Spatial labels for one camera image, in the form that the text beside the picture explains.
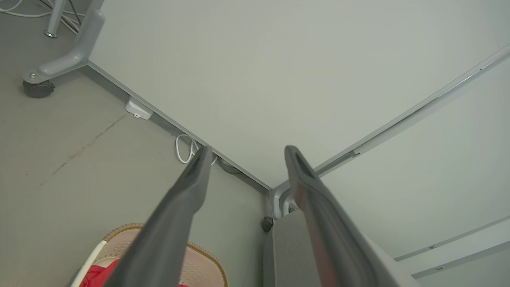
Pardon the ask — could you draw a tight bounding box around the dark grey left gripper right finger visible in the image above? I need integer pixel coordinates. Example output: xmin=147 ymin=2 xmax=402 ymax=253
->
xmin=284 ymin=145 xmax=381 ymax=287

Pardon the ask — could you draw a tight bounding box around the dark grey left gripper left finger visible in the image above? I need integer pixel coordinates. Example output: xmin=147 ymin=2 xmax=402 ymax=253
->
xmin=104 ymin=146 xmax=214 ymax=287

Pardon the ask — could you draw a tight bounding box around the red basketball jersey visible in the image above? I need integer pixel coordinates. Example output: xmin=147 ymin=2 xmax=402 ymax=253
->
xmin=80 ymin=259 xmax=190 ymax=287

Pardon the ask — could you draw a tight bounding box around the white partition wall panel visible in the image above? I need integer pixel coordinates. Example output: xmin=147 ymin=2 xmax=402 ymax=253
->
xmin=315 ymin=52 xmax=510 ymax=279

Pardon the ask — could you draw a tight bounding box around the beige perforated laundry basket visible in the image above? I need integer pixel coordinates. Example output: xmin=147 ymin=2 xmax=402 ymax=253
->
xmin=68 ymin=223 xmax=228 ymax=287

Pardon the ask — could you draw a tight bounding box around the grey table leg near corner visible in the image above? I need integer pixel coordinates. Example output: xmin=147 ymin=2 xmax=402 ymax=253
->
xmin=271 ymin=181 xmax=297 ymax=219

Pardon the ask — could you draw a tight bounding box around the white power adapter box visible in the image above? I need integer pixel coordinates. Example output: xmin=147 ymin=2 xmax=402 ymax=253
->
xmin=125 ymin=97 xmax=153 ymax=120

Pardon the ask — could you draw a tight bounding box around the large white partition panel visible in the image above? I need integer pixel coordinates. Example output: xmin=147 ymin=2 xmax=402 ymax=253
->
xmin=87 ymin=0 xmax=510 ymax=191

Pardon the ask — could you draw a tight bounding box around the black caster wheel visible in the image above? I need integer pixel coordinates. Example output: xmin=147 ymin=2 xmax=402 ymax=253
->
xmin=23 ymin=80 xmax=55 ymax=98

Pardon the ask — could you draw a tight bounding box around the grey table leg with caster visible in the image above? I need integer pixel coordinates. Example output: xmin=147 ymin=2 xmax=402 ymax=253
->
xmin=22 ymin=9 xmax=106 ymax=85

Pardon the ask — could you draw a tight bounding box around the metal table leg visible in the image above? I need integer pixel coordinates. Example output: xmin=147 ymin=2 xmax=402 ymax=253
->
xmin=44 ymin=0 xmax=66 ymax=38

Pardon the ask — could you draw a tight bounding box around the coiled white cable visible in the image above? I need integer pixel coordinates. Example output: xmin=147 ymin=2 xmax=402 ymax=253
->
xmin=175 ymin=134 xmax=218 ymax=166

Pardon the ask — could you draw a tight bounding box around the dark cable under partition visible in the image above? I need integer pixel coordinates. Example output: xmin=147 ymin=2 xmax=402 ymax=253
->
xmin=218 ymin=157 xmax=241 ymax=175

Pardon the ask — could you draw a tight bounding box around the white floor cable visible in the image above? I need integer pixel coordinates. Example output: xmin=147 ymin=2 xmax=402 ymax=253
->
xmin=0 ymin=0 xmax=86 ymax=34

